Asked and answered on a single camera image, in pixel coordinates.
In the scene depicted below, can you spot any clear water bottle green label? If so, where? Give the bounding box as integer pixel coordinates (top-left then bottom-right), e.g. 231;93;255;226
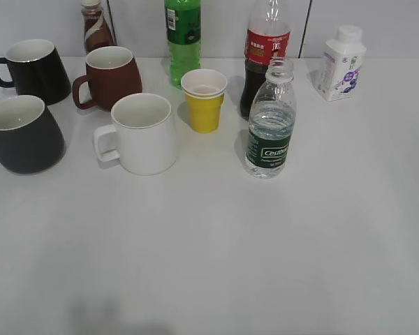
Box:
245;57;297;179

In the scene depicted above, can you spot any dark grey ceramic mug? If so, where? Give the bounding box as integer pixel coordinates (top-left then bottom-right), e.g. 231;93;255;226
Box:
0;95;65;174

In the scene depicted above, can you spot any white ceramic mug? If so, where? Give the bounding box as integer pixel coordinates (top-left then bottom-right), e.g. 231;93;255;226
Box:
92;93;177;176

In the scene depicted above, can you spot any dark red ceramic mug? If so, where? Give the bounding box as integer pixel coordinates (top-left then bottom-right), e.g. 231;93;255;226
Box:
72;46;142;111

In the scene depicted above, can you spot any black ceramic mug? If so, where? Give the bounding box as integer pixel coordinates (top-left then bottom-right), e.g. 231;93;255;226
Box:
0;39;71;105

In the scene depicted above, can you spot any yellow paper cup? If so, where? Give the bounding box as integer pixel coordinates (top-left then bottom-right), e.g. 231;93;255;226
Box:
181;69;228;133

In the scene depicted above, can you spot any cola bottle red label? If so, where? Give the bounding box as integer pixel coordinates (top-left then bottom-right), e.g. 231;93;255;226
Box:
240;0;291;119

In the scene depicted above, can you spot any green soda bottle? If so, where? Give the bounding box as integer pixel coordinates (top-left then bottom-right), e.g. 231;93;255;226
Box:
164;0;201;87

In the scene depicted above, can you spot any white yogurt drink carton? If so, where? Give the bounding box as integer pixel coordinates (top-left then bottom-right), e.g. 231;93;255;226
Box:
315;25;367;101

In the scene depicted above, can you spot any brown coffee drink bottle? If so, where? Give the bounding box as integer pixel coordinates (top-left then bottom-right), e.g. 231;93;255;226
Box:
81;0;116;54

